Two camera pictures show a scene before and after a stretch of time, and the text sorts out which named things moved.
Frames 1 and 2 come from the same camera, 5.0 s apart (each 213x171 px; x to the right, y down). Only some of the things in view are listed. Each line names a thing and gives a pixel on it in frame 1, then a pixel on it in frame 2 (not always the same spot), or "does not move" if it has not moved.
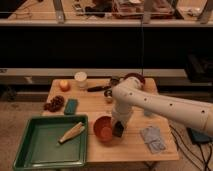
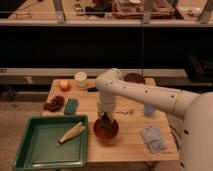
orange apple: x=64 y=85 does not move
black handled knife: x=97 y=88 does not move
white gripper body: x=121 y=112 to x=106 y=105
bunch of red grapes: x=55 y=104 does not move
